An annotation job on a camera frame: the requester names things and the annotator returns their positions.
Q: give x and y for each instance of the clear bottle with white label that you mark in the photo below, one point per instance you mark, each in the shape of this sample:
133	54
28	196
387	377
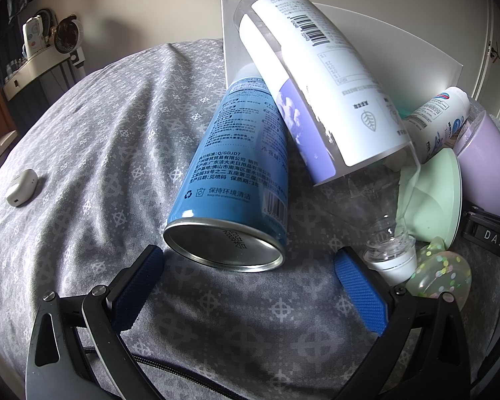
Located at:
316	71

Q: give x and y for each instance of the small round fan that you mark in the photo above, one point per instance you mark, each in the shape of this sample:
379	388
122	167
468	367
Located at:
66	33

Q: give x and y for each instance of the white wall shelf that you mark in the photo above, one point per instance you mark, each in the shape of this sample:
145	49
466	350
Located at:
37	71

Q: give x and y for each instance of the blue spray can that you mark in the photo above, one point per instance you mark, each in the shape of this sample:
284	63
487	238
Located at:
233	154

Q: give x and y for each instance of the white earbud case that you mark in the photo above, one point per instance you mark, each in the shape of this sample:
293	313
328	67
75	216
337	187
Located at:
21	187

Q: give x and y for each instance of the clear glitter toy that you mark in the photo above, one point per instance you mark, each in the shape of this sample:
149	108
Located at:
441	271

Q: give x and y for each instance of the white container box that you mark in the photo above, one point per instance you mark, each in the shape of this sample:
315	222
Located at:
383	41

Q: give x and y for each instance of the purple cup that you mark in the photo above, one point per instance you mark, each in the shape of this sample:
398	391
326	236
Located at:
483	158

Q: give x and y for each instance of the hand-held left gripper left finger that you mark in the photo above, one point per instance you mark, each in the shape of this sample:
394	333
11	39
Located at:
135	289

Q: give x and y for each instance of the small white bottle blue label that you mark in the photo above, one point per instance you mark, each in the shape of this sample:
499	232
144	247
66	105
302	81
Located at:
437	116

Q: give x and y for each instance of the green funnel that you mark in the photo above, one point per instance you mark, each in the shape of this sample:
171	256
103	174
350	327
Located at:
433	200

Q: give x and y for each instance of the white appliance on shelf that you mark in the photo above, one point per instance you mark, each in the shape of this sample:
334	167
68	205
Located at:
32	37

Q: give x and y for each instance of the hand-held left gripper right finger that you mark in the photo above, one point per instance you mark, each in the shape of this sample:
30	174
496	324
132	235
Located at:
360	291

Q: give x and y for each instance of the white door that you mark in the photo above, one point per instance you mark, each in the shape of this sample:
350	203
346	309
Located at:
496	50

